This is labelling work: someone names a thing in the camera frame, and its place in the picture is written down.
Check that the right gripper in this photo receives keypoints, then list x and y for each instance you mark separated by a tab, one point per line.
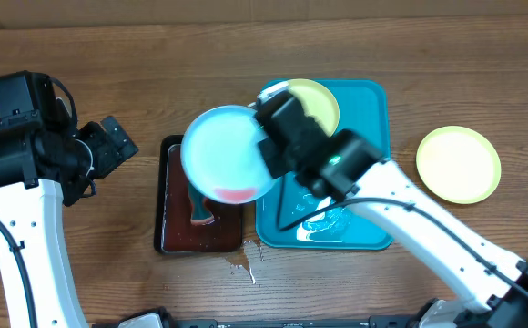
269	135

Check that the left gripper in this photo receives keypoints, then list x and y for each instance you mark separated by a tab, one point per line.
111	155

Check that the light blue plate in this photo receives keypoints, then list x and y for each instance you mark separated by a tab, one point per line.
221	158

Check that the green dish sponge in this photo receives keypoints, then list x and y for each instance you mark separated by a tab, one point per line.
200	214

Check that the yellow-green plate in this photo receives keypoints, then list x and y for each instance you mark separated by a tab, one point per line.
458	165
317	102

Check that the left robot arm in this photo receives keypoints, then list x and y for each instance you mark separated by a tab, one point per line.
47	162

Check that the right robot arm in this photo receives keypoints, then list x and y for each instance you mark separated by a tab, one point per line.
491	284

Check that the teal plastic tray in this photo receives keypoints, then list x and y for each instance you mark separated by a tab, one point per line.
363	109

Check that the black water tray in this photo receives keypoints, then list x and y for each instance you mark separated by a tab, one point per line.
173	229

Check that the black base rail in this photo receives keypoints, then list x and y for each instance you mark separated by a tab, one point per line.
374	321

